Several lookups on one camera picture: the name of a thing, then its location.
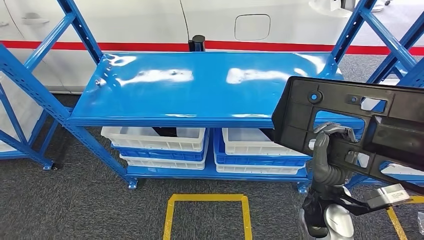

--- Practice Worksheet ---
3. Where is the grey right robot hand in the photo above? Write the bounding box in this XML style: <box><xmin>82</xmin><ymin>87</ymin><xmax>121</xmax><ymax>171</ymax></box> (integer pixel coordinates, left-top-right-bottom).
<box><xmin>311</xmin><ymin>121</ymin><xmax>358</xmax><ymax>174</ymax></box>

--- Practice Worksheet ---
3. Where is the black plastic plate bracket part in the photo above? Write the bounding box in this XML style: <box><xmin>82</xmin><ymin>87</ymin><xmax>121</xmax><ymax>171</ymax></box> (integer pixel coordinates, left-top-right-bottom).
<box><xmin>271</xmin><ymin>75</ymin><xmax>424</xmax><ymax>196</ymax></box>

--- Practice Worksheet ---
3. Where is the long black plastic part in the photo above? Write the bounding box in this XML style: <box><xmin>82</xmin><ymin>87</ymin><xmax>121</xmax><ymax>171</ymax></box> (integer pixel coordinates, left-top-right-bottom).
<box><xmin>259</xmin><ymin>128</ymin><xmax>276</xmax><ymax>142</ymax></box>

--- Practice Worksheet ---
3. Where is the blue metal shelf rack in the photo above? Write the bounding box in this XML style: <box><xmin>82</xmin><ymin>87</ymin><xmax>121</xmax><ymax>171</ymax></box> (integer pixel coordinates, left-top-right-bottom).
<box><xmin>347</xmin><ymin>18</ymin><xmax>424</xmax><ymax>188</ymax></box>
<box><xmin>0</xmin><ymin>82</ymin><xmax>74</xmax><ymax>171</ymax></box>
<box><xmin>0</xmin><ymin>0</ymin><xmax>424</xmax><ymax>195</ymax></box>

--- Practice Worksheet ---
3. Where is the yellow floor tape square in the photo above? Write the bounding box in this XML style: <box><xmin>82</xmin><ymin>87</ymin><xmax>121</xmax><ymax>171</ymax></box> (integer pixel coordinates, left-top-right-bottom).
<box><xmin>385</xmin><ymin>195</ymin><xmax>424</xmax><ymax>240</ymax></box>

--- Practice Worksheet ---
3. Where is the red barrier belt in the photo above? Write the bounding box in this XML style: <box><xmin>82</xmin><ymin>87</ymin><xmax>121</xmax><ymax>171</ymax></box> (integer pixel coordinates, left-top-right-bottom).
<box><xmin>0</xmin><ymin>40</ymin><xmax>424</xmax><ymax>57</ymax></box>

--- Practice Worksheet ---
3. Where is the white car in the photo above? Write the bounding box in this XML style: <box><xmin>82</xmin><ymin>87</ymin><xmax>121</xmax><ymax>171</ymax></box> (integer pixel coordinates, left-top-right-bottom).
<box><xmin>0</xmin><ymin>0</ymin><xmax>353</xmax><ymax>95</ymax></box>

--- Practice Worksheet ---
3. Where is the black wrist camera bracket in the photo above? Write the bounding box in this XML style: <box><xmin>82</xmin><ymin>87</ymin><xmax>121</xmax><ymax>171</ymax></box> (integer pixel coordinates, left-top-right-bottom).
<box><xmin>331</xmin><ymin>190</ymin><xmax>378</xmax><ymax>217</ymax></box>

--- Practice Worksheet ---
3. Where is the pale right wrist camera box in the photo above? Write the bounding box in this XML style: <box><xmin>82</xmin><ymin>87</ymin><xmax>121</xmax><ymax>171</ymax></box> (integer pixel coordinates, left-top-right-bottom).
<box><xmin>363</xmin><ymin>183</ymin><xmax>412</xmax><ymax>210</ymax></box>

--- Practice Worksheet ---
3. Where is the black stanchion post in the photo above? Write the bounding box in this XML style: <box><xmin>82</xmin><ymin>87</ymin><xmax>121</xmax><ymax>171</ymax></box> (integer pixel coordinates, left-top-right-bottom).
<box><xmin>188</xmin><ymin>34</ymin><xmax>206</xmax><ymax>53</ymax></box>

